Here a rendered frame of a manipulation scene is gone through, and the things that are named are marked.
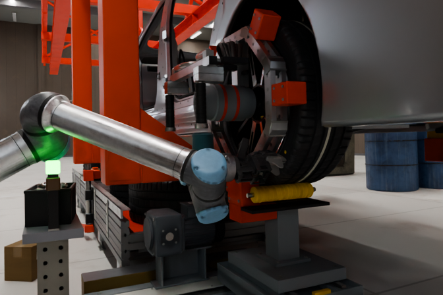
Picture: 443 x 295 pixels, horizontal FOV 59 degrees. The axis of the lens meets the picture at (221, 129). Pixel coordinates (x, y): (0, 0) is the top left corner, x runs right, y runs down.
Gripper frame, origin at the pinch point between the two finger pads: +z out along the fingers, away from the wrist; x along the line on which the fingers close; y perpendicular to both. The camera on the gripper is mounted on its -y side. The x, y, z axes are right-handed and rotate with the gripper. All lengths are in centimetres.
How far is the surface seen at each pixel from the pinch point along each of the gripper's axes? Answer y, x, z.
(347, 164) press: -275, -337, 422
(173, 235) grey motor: -8, -53, -26
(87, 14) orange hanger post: -270, -94, -36
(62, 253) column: -2, -46, -69
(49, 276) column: 3, -51, -73
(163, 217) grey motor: -14, -48, -30
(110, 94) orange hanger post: -66, -25, -47
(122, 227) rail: -29, -76, -41
